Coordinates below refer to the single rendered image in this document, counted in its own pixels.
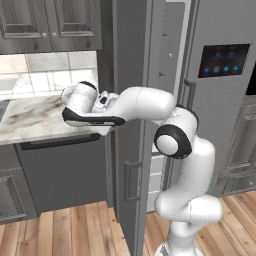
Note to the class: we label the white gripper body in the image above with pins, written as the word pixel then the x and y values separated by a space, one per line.
pixel 106 130

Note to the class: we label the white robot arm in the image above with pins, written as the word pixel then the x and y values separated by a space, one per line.
pixel 196 166

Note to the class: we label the grey freezer door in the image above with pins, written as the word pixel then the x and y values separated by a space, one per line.
pixel 130 66

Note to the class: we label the white freezer interior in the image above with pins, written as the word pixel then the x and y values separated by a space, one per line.
pixel 156 180

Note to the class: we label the grey base cupboard door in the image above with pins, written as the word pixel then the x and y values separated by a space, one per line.
pixel 13 193

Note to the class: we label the grey fridge door with screen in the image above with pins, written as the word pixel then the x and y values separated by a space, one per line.
pixel 220 106

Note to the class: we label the dark grey dishwasher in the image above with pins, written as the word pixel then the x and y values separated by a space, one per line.
pixel 63 176

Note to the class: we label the round cupboard knob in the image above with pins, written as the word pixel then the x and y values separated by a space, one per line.
pixel 54 33
pixel 44 34

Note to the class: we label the grey cupboard run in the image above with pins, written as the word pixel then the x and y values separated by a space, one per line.
pixel 241 150

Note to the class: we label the grey wall cupboard door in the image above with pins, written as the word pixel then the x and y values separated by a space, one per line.
pixel 75 20
pixel 20 23

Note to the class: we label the black wall oven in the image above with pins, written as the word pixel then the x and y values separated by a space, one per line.
pixel 251 80

